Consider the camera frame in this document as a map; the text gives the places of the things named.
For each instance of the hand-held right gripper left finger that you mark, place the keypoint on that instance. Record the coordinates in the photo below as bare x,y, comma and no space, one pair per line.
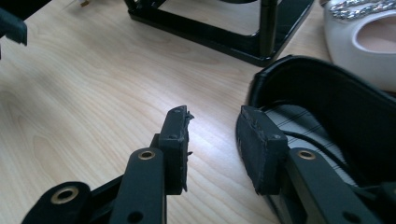
174,149

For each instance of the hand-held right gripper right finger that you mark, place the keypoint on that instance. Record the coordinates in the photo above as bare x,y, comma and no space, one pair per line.
261,149

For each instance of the black leather shoe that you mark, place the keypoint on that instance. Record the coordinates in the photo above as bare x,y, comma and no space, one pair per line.
336,102

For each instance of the red and black shoe rack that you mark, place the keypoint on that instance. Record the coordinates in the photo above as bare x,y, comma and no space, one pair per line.
239,46

